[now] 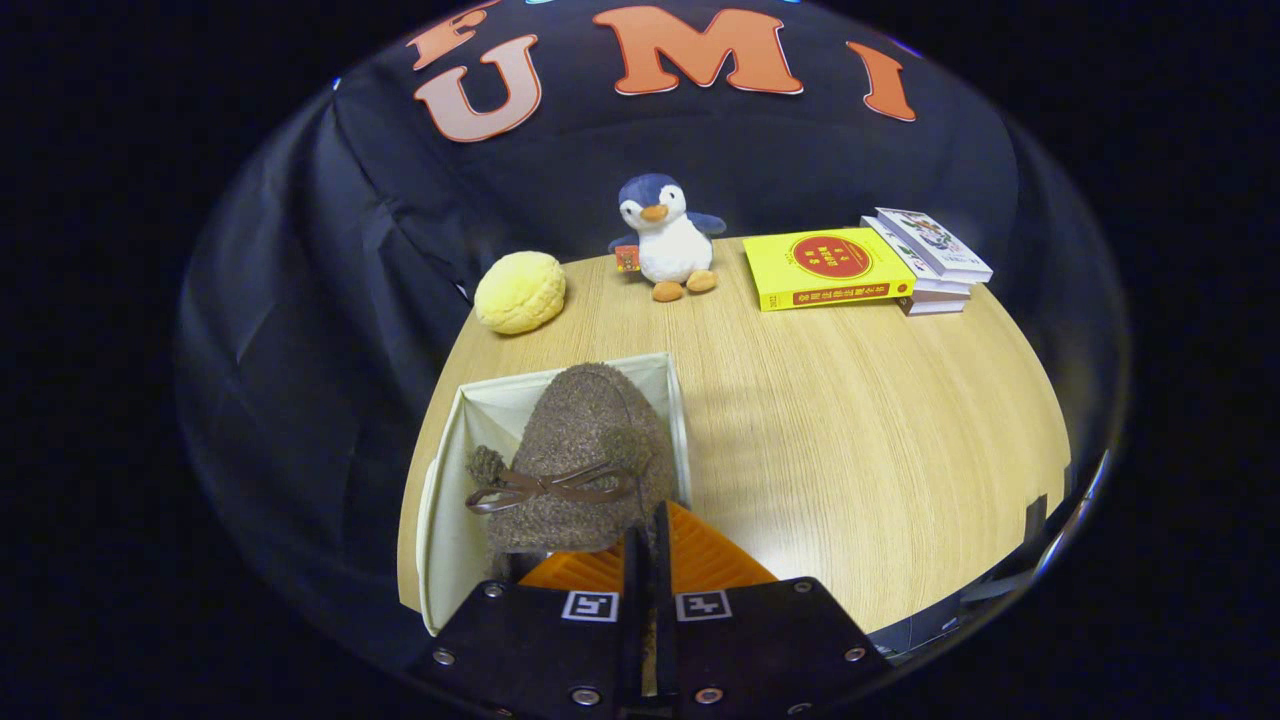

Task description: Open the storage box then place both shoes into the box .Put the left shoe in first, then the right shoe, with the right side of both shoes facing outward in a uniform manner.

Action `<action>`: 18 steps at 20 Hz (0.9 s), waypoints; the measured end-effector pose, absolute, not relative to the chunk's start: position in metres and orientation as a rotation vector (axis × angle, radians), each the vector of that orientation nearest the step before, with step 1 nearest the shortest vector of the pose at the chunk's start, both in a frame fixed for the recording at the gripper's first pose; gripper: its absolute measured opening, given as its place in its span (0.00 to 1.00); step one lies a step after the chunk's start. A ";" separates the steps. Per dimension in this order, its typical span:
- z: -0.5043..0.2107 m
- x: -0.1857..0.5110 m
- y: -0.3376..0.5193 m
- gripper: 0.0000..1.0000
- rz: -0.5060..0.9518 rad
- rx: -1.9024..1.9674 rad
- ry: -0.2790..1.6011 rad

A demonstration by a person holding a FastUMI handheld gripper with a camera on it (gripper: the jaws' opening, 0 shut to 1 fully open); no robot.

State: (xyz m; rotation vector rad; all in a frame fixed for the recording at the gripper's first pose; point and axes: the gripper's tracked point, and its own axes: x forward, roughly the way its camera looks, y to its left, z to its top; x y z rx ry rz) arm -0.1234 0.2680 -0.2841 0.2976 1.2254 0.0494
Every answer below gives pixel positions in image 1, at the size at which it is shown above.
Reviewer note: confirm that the yellow book red circle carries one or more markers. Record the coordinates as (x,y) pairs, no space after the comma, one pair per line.
(825,268)

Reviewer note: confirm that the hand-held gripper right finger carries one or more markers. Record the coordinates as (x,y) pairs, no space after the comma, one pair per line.
(663,580)

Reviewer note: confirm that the cream fabric storage box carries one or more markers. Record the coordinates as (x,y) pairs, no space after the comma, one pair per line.
(450,540)

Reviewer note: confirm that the brown fuzzy slipper shoe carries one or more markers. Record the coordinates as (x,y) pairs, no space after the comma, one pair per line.
(585,430)

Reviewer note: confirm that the white paperback book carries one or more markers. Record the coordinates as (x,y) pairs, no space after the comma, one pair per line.
(945,287)
(932,306)

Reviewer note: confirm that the blue white penguin plush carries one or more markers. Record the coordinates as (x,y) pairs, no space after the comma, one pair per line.
(670,245)

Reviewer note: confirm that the yellow bread shaped plush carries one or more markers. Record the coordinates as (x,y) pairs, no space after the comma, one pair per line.
(520,292)

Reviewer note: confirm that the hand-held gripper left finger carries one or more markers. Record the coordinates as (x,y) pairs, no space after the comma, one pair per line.
(635,640)

